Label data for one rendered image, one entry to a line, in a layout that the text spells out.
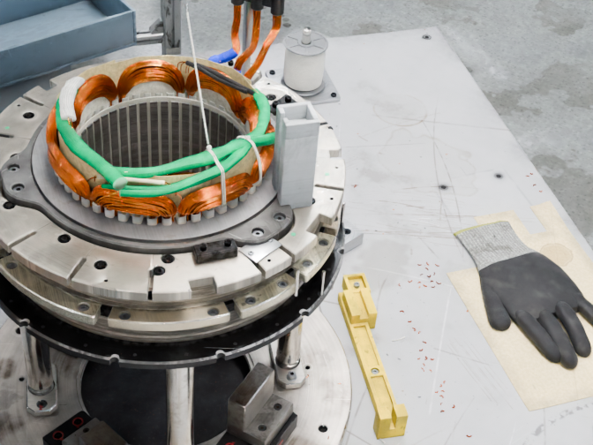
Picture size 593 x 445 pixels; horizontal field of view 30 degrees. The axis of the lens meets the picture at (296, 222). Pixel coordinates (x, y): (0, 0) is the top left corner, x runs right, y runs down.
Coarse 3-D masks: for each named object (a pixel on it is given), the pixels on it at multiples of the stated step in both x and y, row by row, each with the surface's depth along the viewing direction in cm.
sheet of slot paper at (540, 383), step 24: (480, 216) 141; (504, 216) 141; (552, 216) 142; (528, 240) 138; (552, 240) 139; (576, 264) 136; (456, 288) 131; (480, 288) 132; (480, 312) 129; (504, 336) 126; (528, 336) 126; (504, 360) 123; (528, 360) 124; (528, 384) 121; (552, 384) 121; (576, 384) 121; (528, 408) 118
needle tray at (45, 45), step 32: (0, 0) 121; (32, 0) 123; (64, 0) 126; (96, 0) 126; (0, 32) 122; (32, 32) 122; (64, 32) 115; (96, 32) 118; (128, 32) 120; (0, 64) 113; (32, 64) 115; (64, 64) 118; (0, 96) 117
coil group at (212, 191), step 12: (228, 180) 88; (240, 180) 89; (192, 192) 87; (204, 192) 87; (216, 192) 88; (228, 192) 89; (180, 204) 88; (192, 204) 87; (204, 204) 88; (216, 204) 89; (180, 216) 89
